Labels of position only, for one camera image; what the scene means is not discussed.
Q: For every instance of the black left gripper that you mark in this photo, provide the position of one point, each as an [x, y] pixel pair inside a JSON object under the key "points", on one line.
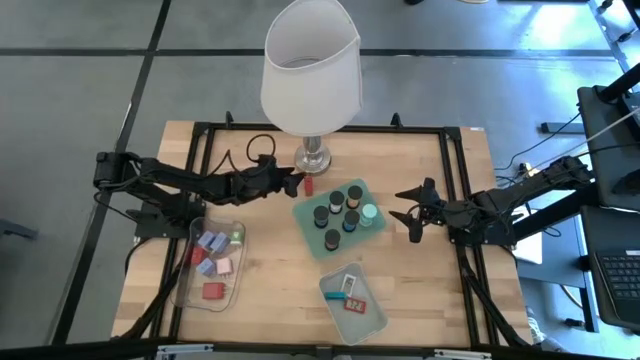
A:
{"points": [[255, 182]]}

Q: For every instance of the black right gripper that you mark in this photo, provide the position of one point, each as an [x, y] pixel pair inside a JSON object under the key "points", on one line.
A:
{"points": [[457, 216]]}

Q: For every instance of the small red block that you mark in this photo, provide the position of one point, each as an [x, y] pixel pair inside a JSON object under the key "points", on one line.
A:
{"points": [[309, 187]]}

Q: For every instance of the white sand timer black cap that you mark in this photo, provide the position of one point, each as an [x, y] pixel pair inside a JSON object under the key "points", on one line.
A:
{"points": [[336, 197]]}

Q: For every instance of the green small block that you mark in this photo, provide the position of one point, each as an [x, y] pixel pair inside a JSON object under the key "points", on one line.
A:
{"points": [[236, 239]]}

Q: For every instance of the blue-grey wall charger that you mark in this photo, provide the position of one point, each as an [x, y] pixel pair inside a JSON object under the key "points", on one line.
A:
{"points": [[220, 243], [207, 267]]}

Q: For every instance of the lavender block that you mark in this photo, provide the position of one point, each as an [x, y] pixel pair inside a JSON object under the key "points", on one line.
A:
{"points": [[206, 240]]}

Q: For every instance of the white digital clock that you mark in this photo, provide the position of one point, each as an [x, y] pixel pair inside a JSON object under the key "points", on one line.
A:
{"points": [[349, 284]]}

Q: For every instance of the pink small block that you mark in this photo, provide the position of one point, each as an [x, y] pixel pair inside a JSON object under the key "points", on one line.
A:
{"points": [[224, 266]]}

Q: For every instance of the teal card packet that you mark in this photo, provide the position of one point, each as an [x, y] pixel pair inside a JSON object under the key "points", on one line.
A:
{"points": [[335, 295]]}

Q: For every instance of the red square block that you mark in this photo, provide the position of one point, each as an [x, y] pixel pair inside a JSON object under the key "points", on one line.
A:
{"points": [[214, 290]]}

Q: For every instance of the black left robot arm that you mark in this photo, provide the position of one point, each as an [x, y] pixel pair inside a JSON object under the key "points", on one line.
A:
{"points": [[175, 175]]}

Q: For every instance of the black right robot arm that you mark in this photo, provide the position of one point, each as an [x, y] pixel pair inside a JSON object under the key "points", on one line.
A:
{"points": [[520, 190]]}

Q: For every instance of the teal translucent plastic tray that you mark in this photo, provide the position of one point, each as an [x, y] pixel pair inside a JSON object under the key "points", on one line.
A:
{"points": [[305, 212]]}

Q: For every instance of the dark blue sand timer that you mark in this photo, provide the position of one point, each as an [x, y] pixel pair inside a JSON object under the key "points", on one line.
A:
{"points": [[321, 212]]}

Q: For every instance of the teal cap sand timer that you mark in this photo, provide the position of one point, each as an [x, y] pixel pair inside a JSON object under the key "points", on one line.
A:
{"points": [[369, 210]]}

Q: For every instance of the orange sand timer black cap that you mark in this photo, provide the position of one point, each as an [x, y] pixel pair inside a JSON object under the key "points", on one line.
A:
{"points": [[354, 192]]}

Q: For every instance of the red sand timer black cap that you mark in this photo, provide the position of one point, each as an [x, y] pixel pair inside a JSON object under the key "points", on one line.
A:
{"points": [[332, 236]]}

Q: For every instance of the light blue sand timer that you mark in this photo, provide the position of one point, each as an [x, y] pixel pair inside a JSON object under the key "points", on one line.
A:
{"points": [[351, 216]]}

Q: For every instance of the white shade chrome table lamp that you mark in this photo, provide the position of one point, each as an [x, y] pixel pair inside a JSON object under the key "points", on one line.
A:
{"points": [[310, 90]]}

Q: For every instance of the white paper sheet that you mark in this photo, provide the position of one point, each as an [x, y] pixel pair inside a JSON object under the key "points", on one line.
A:
{"points": [[530, 250]]}

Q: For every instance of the clear plastic bin right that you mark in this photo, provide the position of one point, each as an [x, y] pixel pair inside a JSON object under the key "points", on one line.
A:
{"points": [[360, 327]]}

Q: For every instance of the clear plastic bin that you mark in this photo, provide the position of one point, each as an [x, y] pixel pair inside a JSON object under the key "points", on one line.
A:
{"points": [[360, 327], [210, 305]]}

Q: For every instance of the black keyboard tray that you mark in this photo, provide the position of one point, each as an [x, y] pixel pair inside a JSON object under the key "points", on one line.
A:
{"points": [[592, 225]]}

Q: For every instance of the black side table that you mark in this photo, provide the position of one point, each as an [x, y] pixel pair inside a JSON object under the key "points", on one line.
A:
{"points": [[600, 150]]}

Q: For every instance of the black keyboard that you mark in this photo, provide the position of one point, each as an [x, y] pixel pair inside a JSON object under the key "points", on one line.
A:
{"points": [[622, 275]]}

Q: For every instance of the black rig beam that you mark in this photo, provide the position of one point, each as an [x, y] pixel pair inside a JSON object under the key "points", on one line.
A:
{"points": [[75, 350]]}

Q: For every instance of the grey furniture foot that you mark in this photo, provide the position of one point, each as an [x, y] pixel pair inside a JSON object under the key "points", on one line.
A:
{"points": [[15, 230]]}

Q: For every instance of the black aluminium table frame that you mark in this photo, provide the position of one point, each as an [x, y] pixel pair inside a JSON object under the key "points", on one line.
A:
{"points": [[400, 129]]}

